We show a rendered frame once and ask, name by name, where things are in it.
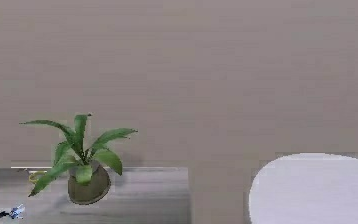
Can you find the green houseplant in brown pot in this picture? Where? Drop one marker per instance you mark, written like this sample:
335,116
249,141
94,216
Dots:
87,186

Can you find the grey wooden table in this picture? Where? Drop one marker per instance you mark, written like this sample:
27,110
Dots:
147,196

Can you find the white round table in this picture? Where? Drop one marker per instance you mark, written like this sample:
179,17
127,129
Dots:
313,190

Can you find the small blue black object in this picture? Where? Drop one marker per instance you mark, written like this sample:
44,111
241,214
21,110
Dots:
15,212

